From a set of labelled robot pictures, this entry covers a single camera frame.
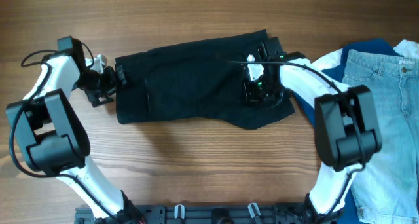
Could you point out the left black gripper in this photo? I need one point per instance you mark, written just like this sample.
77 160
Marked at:
94 97

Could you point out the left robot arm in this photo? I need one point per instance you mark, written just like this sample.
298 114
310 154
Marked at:
47 140

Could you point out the white garment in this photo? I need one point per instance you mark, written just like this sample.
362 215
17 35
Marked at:
408 49

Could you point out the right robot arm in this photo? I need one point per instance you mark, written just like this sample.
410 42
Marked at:
346 127

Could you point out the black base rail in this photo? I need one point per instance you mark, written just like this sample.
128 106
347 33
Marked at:
267 214

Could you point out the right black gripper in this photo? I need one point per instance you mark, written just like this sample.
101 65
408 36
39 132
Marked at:
254 95

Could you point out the light blue jeans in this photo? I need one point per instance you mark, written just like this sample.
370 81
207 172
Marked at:
387 190

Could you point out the black shorts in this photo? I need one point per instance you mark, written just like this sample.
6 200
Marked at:
195 79

